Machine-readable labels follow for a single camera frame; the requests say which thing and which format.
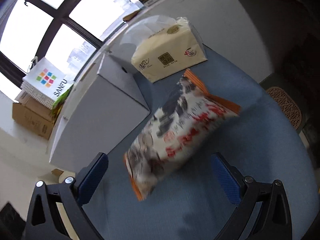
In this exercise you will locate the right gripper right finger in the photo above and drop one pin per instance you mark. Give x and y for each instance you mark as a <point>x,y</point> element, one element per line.
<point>274,218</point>

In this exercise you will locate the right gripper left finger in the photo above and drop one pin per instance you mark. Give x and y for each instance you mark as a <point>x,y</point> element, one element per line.
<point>44,220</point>

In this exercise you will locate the brown cardboard box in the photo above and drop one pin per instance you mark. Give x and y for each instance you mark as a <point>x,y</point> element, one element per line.
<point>32,115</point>

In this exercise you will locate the green yellow flat packets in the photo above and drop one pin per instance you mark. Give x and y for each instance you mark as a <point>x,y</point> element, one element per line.
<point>57,106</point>

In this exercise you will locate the woven rattan stool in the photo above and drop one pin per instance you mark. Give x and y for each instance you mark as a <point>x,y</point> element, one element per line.
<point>287,105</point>

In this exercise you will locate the white storage box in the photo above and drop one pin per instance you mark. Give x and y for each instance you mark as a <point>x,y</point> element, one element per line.
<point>106,104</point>

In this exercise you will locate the orange white snack bag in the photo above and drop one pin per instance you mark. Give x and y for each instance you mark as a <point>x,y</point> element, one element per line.
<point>175,132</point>

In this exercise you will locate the white SANFU shopping bag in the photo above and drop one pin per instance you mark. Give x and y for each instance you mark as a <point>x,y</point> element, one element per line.
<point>46,84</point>

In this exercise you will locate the cream tissue pack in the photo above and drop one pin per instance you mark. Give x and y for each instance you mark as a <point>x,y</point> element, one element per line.
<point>172,45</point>

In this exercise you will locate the brown wrapped snack on sill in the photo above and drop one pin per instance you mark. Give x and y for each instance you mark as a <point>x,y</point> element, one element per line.
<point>130,16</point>

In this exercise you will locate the black window frame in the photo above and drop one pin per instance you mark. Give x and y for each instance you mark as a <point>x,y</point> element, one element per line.
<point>60,16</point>

